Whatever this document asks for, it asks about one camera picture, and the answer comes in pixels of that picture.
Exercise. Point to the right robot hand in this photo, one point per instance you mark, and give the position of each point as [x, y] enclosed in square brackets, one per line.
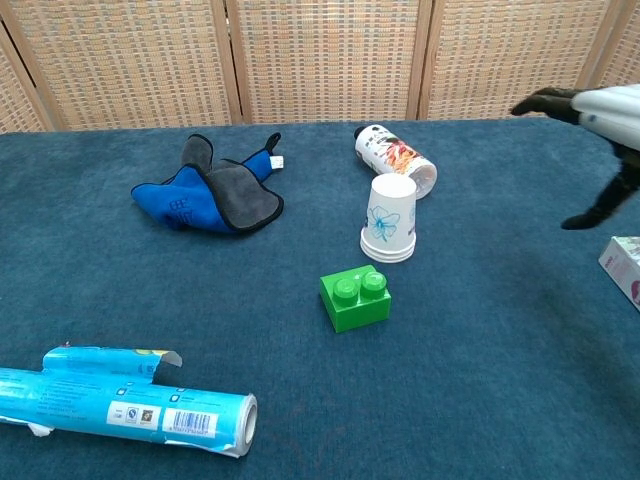
[610, 112]

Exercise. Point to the paper cup with blue flower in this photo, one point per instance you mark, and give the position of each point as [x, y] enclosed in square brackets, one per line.
[390, 210]

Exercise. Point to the paper cup with fern print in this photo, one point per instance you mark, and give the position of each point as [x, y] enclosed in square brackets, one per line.
[388, 255]

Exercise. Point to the paper cup with flower print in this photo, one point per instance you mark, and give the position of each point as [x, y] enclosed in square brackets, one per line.
[388, 260]

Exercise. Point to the wicker folding screen panel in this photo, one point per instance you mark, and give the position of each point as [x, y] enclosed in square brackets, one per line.
[325, 60]
[135, 60]
[15, 100]
[505, 55]
[620, 55]

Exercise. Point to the white and pink carton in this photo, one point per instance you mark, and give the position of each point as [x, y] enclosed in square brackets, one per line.
[625, 265]

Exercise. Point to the white printed bottle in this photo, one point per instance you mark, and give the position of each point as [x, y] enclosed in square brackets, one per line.
[390, 152]

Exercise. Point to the green toy building block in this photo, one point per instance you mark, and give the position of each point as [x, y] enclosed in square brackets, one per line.
[357, 305]

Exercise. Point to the teal tablecloth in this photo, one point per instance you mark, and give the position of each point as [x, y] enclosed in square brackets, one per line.
[450, 400]

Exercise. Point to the blue and grey cloth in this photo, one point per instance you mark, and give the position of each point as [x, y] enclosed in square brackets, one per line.
[240, 195]

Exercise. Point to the blue cling film roll box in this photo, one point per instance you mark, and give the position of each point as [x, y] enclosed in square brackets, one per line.
[100, 395]

